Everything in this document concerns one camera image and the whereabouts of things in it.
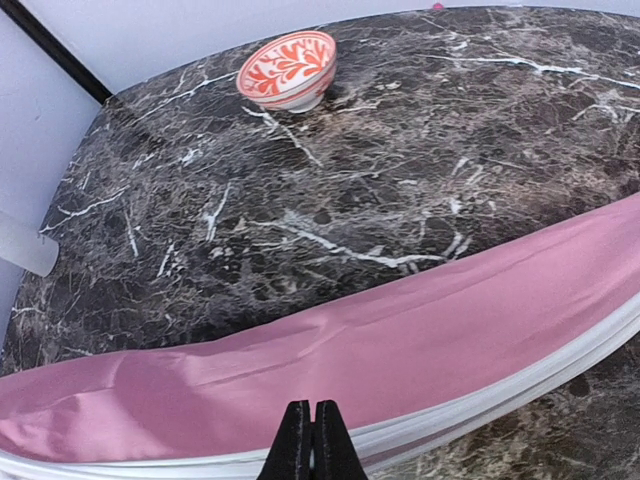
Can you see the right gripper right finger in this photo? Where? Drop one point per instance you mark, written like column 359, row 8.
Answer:
column 334, row 455

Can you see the left black frame post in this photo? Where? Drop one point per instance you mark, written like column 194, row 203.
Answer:
column 17, row 12

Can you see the red white patterned bowl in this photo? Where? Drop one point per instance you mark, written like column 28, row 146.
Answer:
column 291, row 73

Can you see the white shuttlecock tube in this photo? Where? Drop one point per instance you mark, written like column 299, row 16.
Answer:
column 27, row 248

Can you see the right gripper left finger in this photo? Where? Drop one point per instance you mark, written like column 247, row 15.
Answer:
column 289, row 456

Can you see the pink racket bag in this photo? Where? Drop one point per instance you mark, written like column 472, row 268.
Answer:
column 412, row 364

